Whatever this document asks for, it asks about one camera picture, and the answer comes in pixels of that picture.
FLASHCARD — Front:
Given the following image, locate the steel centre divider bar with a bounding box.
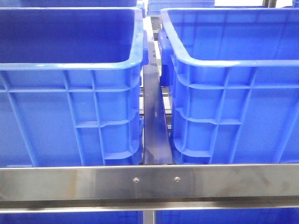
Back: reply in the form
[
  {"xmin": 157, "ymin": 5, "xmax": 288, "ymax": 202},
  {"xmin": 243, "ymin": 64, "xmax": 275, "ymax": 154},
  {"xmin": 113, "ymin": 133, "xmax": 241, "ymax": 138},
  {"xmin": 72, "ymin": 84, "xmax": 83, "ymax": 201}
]
[{"xmin": 143, "ymin": 37, "xmax": 173, "ymax": 165}]

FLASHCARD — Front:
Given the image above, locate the left blue plastic crate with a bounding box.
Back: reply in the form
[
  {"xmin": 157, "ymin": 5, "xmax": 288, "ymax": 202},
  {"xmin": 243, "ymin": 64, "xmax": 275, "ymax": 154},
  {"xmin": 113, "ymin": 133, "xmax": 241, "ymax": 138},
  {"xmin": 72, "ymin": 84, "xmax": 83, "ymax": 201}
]
[{"xmin": 0, "ymin": 7, "xmax": 148, "ymax": 168}]

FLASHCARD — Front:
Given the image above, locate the blue plastic crate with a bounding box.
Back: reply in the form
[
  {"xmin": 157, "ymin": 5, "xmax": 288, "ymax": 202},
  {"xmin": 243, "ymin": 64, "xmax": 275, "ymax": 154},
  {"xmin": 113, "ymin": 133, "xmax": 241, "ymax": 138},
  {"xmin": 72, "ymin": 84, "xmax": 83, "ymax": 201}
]
[
  {"xmin": 161, "ymin": 8, "xmax": 299, "ymax": 164},
  {"xmin": 0, "ymin": 7, "xmax": 148, "ymax": 168}
]

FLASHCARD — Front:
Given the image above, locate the right blue plastic crate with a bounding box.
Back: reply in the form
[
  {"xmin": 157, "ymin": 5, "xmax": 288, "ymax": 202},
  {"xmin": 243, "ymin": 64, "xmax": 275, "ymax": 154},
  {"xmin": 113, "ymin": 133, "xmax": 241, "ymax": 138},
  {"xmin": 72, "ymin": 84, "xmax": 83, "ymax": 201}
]
[{"xmin": 161, "ymin": 8, "xmax": 299, "ymax": 164}]

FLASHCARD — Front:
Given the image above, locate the back middle blue crate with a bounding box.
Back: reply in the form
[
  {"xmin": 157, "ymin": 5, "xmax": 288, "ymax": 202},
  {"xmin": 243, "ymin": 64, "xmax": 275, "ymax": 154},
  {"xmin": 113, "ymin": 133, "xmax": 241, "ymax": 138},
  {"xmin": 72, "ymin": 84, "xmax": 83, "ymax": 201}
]
[{"xmin": 147, "ymin": 0, "xmax": 215, "ymax": 15}]

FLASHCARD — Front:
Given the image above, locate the lower left blue crate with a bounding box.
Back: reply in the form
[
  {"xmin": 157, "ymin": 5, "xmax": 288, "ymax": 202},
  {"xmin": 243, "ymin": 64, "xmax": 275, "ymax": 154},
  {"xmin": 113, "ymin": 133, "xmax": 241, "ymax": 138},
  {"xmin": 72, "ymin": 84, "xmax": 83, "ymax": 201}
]
[{"xmin": 0, "ymin": 211, "xmax": 143, "ymax": 224}]

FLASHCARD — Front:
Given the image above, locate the back left blue crate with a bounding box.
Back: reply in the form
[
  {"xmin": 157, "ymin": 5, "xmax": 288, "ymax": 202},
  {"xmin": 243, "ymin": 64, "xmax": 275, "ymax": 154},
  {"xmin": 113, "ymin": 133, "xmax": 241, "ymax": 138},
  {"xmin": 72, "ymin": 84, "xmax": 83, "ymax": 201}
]
[{"xmin": 6, "ymin": 0, "xmax": 144, "ymax": 8}]

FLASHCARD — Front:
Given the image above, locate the lower right blue crate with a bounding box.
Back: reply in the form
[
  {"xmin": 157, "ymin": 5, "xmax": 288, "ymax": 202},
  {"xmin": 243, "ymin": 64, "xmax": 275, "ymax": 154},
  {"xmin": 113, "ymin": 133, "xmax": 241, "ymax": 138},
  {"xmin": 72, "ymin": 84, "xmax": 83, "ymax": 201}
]
[{"xmin": 156, "ymin": 208, "xmax": 299, "ymax": 224}]

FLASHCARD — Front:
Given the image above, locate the steel shelf front rail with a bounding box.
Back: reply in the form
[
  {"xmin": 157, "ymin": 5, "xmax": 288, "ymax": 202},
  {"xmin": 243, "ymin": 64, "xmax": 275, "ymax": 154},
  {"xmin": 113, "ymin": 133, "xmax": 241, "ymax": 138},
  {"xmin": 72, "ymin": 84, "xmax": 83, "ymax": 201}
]
[{"xmin": 0, "ymin": 164, "xmax": 299, "ymax": 213}]

